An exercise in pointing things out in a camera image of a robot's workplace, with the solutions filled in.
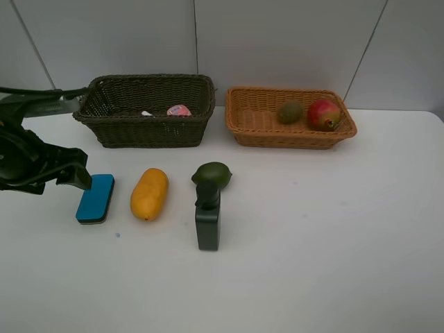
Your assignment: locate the brown kiwi fruit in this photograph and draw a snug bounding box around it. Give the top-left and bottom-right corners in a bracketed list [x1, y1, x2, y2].
[277, 100, 304, 125]

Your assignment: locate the orange wicker basket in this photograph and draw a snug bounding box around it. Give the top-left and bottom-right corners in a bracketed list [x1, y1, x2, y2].
[225, 87, 357, 149]

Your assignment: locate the green lime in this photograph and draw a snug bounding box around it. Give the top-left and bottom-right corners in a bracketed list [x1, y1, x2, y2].
[191, 162, 232, 189]

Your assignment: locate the dark brown wicker basket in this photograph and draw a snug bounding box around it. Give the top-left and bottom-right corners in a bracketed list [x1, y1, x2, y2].
[73, 74, 216, 148]

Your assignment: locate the pink bottle white cap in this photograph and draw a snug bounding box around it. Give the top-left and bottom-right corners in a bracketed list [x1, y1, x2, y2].
[166, 105, 191, 117]

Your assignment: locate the dark green pump bottle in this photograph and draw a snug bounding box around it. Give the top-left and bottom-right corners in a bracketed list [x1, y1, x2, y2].
[195, 180, 221, 251]

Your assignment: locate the blue whiteboard eraser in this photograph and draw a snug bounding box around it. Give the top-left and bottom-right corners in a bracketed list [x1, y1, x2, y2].
[76, 174, 115, 225]

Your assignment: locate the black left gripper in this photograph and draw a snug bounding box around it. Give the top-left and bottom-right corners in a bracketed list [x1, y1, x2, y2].
[1, 103, 92, 195]

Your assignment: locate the red pomegranate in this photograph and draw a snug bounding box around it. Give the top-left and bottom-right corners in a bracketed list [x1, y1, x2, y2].
[307, 99, 341, 132]

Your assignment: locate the yellow mango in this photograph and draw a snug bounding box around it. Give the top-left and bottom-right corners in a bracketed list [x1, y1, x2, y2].
[130, 168, 169, 221]

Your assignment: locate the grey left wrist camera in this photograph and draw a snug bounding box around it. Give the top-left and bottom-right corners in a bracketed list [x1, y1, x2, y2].
[24, 96, 81, 118]

